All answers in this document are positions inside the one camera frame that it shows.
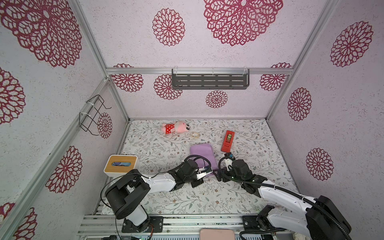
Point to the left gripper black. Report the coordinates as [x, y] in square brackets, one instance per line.
[198, 181]

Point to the grey wall shelf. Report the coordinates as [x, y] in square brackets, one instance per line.
[210, 81]

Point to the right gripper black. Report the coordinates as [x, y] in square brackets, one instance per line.
[223, 171]

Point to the pink wrapping paper sheet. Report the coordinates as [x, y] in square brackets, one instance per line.
[206, 151]

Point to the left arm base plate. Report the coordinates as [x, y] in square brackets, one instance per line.
[150, 225]

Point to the pink plush toy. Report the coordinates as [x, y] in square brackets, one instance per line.
[175, 128]

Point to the clear tape roll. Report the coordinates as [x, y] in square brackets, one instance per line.
[195, 135]

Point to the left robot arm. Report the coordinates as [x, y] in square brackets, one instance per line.
[126, 194]

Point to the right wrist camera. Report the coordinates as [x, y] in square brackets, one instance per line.
[229, 158]

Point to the red tape dispenser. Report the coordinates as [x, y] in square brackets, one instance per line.
[228, 141]

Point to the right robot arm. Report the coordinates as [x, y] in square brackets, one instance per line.
[316, 218]

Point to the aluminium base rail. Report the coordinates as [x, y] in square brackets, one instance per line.
[105, 225]

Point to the black wire wall rack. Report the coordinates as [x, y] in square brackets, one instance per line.
[102, 121]

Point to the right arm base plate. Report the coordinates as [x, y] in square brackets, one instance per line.
[259, 224]

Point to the white tissue box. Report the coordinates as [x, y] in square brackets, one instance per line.
[119, 165]

